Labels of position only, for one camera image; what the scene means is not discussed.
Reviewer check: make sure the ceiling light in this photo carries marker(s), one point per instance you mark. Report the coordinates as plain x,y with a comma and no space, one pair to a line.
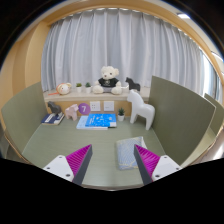
183,15

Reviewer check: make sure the bright blue book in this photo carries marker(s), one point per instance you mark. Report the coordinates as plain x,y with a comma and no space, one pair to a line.
100,120

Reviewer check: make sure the black horse figure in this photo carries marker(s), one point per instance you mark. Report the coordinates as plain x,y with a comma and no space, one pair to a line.
132,85

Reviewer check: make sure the white wall socket plate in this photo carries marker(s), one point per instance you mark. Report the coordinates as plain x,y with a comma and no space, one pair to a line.
95,106
108,106

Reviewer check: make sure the pink horse figure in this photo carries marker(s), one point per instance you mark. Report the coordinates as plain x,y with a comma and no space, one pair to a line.
71,112

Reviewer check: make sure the small potted plant, white pot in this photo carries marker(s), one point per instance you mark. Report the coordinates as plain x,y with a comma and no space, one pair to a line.
88,89
121,117
78,89

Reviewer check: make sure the cream teddy bear, black shirt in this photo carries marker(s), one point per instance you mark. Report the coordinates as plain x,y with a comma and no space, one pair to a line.
107,83

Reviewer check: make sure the dark grey horse figure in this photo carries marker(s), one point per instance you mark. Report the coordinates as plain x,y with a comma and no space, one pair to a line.
54,107

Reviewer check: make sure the wooden desk ledge shelf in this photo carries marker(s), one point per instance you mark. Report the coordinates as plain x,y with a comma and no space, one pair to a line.
83,97

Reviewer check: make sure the small cream orange plush toy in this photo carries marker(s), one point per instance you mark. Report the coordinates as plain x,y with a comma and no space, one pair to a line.
63,89

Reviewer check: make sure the white grey curtain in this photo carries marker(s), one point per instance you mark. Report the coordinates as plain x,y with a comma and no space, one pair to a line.
133,46

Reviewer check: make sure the dark blue book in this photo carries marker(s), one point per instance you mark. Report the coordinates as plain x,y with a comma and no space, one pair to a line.
51,119

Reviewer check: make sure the round purple number sign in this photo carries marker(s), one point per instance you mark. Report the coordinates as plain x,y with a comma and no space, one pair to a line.
84,109

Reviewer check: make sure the green desk divider panel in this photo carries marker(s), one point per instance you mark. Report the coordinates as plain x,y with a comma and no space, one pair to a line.
217,115
180,120
25,120

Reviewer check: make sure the large white horse figure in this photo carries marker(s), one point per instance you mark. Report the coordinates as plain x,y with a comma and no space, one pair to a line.
141,110

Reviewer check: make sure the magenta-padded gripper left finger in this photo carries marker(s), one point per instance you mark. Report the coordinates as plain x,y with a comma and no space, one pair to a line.
60,165

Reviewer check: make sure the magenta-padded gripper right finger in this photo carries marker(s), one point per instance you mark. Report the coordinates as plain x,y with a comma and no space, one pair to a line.
163,165

